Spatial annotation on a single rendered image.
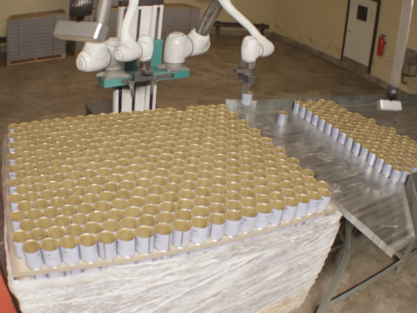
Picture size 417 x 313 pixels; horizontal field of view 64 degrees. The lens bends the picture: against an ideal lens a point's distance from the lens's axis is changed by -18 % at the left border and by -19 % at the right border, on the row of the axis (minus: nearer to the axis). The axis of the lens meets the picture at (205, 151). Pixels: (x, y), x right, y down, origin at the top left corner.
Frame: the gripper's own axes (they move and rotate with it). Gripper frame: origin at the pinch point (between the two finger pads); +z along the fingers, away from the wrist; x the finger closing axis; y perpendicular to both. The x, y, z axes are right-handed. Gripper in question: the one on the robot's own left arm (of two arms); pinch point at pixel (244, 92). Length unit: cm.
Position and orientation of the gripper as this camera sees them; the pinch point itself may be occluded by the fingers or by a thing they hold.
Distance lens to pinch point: 254.3
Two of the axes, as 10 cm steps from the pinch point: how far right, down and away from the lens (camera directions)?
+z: -0.9, 8.8, 4.6
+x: -4.5, -4.5, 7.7
